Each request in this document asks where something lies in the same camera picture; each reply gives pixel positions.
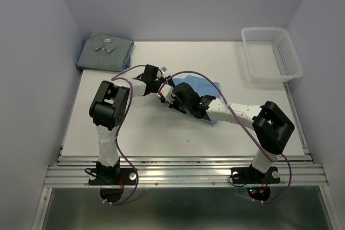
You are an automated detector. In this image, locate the light blue long sleeve shirt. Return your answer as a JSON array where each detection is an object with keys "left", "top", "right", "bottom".
[{"left": 173, "top": 75, "right": 220, "bottom": 126}]

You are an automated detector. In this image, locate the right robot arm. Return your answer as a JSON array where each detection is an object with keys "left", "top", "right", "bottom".
[{"left": 159, "top": 82, "right": 295, "bottom": 185}]

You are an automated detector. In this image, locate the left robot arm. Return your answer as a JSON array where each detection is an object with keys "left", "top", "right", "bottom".
[{"left": 85, "top": 65, "right": 165, "bottom": 186}]

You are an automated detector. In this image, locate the folded blue shirt underneath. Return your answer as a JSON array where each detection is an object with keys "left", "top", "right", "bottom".
[{"left": 78, "top": 37, "right": 134, "bottom": 70}]

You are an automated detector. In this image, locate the folded grey shirt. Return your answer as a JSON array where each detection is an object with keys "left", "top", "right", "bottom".
[{"left": 77, "top": 32, "right": 135, "bottom": 73}]

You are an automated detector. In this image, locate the white plastic basket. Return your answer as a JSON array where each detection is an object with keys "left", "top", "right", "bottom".
[{"left": 241, "top": 27, "right": 303, "bottom": 83}]

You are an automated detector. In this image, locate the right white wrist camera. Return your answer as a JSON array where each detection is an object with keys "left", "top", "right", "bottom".
[{"left": 157, "top": 85, "right": 174, "bottom": 104}]

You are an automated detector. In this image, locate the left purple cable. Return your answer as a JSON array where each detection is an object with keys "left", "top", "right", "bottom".
[{"left": 100, "top": 64, "right": 148, "bottom": 206}]

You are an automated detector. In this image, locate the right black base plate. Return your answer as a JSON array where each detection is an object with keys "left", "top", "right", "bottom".
[{"left": 231, "top": 166, "right": 280, "bottom": 185}]

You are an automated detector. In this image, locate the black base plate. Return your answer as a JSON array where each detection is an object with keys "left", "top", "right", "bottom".
[
  {"left": 231, "top": 166, "right": 280, "bottom": 185},
  {"left": 85, "top": 168, "right": 137, "bottom": 186}
]

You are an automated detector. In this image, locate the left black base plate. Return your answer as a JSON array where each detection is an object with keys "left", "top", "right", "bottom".
[{"left": 85, "top": 168, "right": 137, "bottom": 186}]

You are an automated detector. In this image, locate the aluminium rail frame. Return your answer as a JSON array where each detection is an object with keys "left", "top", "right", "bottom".
[{"left": 31, "top": 81, "right": 335, "bottom": 230}]

